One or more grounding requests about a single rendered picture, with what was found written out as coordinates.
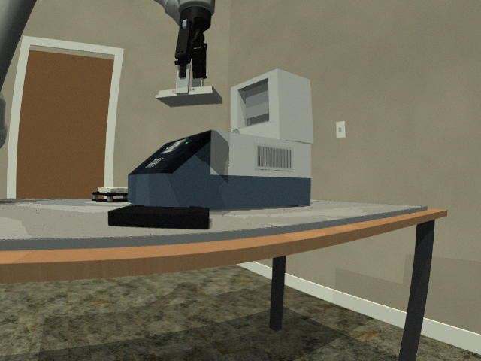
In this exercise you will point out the grey and dark blue benchtop lab instrument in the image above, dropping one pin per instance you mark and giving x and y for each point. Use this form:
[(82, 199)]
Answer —
[(253, 166)]

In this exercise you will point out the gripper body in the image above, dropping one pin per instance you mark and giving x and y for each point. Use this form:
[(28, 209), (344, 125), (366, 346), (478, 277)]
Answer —
[(201, 19)]

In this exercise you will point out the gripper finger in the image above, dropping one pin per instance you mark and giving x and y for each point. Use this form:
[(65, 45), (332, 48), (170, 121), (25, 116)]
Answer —
[(198, 62), (184, 51)]

